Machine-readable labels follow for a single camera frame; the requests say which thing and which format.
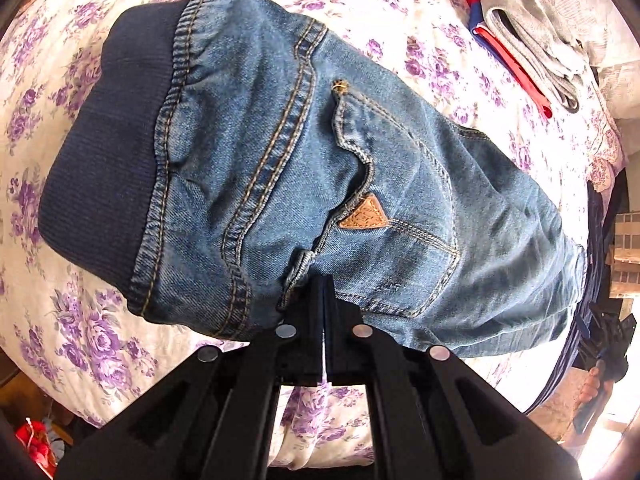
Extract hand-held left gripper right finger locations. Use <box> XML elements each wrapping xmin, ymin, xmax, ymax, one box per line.
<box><xmin>325</xmin><ymin>275</ymin><xmax>584</xmax><ymax>480</ymax></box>

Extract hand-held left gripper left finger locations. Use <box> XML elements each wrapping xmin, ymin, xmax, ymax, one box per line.
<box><xmin>54</xmin><ymin>275</ymin><xmax>326</xmax><ymax>480</ymax></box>

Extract blue denim pants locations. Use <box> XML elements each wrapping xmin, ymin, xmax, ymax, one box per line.
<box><xmin>39</xmin><ymin>0</ymin><xmax>589</xmax><ymax>359</ymax></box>

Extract person's right hand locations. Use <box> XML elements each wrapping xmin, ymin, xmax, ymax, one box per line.
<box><xmin>580</xmin><ymin>366</ymin><xmax>607</xmax><ymax>406</ymax></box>

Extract dark blue mattress edge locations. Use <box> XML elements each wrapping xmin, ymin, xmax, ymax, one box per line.
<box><xmin>525</xmin><ymin>170</ymin><xmax>632</xmax><ymax>413</ymax></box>

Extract purple floral bedsheet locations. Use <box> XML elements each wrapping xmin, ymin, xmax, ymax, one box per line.
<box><xmin>0</xmin><ymin>0</ymin><xmax>626</xmax><ymax>468</ymax></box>

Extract red and blue folded garment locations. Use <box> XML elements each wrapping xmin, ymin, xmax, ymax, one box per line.
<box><xmin>460</xmin><ymin>0</ymin><xmax>553</xmax><ymax>119</ymax></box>

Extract red cloth item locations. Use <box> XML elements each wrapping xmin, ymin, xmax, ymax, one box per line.
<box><xmin>14</xmin><ymin>420</ymin><xmax>59</xmax><ymax>477</ymax></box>

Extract grey folded garment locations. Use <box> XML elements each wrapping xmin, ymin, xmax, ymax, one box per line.
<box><xmin>471</xmin><ymin>0</ymin><xmax>601</xmax><ymax>112</ymax></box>

